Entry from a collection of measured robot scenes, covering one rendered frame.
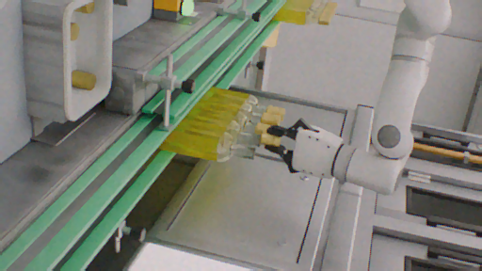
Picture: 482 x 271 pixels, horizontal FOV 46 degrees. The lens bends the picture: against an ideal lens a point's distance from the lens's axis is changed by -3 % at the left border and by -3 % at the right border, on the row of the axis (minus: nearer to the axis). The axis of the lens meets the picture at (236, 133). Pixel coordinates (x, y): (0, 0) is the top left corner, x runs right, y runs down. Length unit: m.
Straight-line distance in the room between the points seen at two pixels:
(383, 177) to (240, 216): 0.32
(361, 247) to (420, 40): 0.46
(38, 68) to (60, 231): 0.31
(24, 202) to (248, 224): 0.50
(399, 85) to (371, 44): 6.12
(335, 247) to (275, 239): 0.13
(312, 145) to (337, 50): 6.13
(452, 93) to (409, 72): 6.30
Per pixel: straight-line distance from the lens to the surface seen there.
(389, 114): 1.18
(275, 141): 1.30
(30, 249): 0.92
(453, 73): 7.44
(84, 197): 1.03
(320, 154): 1.26
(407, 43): 1.25
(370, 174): 1.22
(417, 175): 1.68
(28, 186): 1.03
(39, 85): 1.10
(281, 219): 1.30
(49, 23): 1.05
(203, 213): 1.29
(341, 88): 7.52
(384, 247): 1.36
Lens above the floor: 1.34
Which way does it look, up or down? 11 degrees down
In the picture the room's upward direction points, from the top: 102 degrees clockwise
